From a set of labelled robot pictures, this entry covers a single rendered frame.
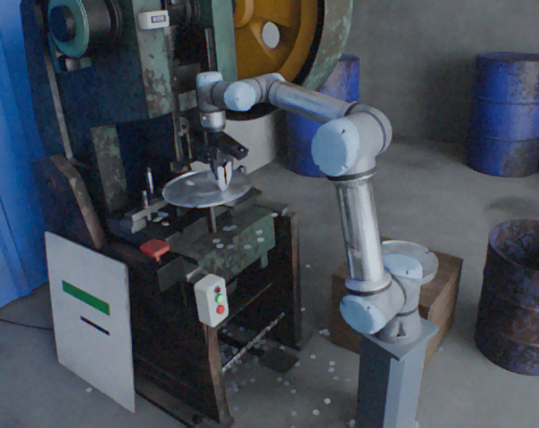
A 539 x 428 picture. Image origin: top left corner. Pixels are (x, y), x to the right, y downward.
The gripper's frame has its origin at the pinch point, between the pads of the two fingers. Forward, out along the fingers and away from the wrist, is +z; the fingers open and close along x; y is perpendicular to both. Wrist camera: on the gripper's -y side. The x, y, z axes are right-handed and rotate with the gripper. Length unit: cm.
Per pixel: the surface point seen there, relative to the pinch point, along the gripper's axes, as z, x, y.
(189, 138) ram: -16.0, 4.1, 8.9
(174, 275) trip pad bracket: 13.6, 30.5, -5.5
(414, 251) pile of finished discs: 42, -61, -43
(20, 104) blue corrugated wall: -17, -3, 132
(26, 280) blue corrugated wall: 69, 21, 130
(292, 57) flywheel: -35.5, -33.0, -5.4
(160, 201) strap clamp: 4.3, 11.7, 18.6
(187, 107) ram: -24.7, 0.4, 11.7
